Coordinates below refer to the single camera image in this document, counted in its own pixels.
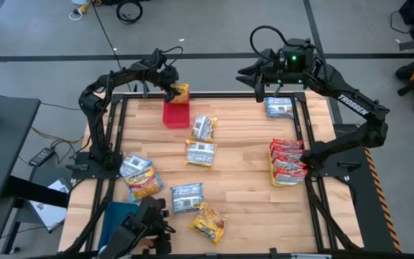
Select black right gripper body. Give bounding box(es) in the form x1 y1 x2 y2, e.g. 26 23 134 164
264 37 316 86

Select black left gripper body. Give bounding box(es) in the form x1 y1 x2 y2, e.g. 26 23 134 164
157 65 180 91

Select yellow Maruchan ramen packet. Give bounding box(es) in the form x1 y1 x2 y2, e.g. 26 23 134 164
189 201 229 246
170 82 190 105
190 114 219 143
184 139 218 168

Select red plastic bin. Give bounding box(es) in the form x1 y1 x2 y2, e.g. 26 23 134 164
162 99 191 130

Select blue Maruchan ramen packet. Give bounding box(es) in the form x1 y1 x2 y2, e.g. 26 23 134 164
170 182 205 215
264 96 295 119
124 165 164 203
119 153 154 178

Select black mechanical device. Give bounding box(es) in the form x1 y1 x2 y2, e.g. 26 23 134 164
98 195 177 259

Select teal plastic bin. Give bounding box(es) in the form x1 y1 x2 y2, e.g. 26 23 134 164
97 201 140 253

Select black power adapter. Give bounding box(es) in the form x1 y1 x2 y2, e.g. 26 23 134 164
28 146 56 167

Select black plate with hazard tape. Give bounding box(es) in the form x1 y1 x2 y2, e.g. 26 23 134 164
332 124 402 253

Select black desk beam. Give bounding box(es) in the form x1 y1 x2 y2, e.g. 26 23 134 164
4 175 70 209

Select white paper sheets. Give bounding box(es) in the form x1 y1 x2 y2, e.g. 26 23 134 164
29 178 68 231

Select dark grey desk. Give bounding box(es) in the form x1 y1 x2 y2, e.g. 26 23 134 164
0 95 42 204

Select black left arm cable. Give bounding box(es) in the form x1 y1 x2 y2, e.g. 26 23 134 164
155 45 185 68

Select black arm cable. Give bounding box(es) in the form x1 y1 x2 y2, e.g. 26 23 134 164
249 24 290 60
155 45 185 68

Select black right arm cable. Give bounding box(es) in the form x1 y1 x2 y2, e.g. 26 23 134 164
249 24 290 60

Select black aluminium rig frame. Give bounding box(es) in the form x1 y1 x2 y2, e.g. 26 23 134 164
63 81 402 259

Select black floor cable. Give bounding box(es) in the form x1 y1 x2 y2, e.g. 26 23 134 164
90 0 133 93

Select coiled black cable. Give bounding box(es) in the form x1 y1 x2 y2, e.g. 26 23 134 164
115 0 144 25

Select white yellow extension cord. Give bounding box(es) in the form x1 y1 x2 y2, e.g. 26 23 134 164
68 1 93 22

